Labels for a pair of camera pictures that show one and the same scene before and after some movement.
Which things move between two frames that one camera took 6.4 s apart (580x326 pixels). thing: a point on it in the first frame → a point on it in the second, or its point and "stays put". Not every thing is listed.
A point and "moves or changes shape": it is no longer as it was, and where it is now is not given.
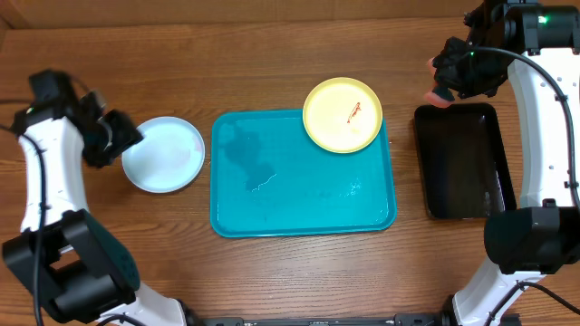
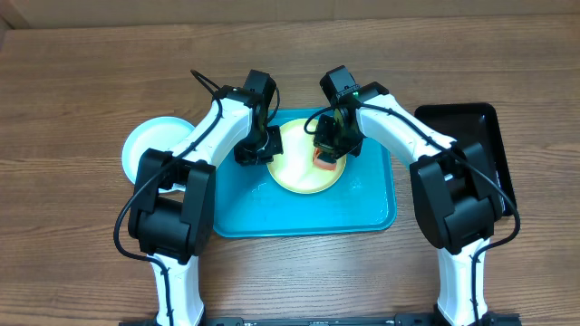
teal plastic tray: [269, 178] stays put
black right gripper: [447, 81] → [328, 142]
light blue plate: [169, 158] stays put
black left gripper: [130, 134] → [276, 146]
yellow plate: [343, 115] moves or changes shape
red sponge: [430, 96] → [323, 164]
